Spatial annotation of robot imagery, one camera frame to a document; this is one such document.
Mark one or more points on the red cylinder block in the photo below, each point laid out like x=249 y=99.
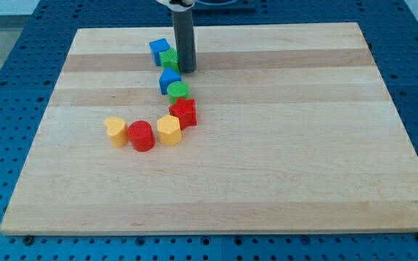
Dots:
x=141 y=135

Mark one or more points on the blue pentagon block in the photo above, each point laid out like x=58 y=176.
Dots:
x=167 y=77

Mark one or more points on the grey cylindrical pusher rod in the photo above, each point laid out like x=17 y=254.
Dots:
x=185 y=41

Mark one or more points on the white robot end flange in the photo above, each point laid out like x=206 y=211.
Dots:
x=178 y=5

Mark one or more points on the green star block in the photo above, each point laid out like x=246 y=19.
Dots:
x=169 y=59

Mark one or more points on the green cylinder block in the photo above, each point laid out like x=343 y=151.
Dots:
x=177 y=89

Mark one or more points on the yellow hexagon block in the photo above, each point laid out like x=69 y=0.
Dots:
x=169 y=130

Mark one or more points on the light wooden board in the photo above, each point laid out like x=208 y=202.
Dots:
x=296 y=133

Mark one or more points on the red star block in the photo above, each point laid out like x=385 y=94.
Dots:
x=185 y=111

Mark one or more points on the yellow heart block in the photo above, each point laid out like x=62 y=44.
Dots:
x=116 y=129

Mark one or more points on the blue cube block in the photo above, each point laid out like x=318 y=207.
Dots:
x=157 y=46

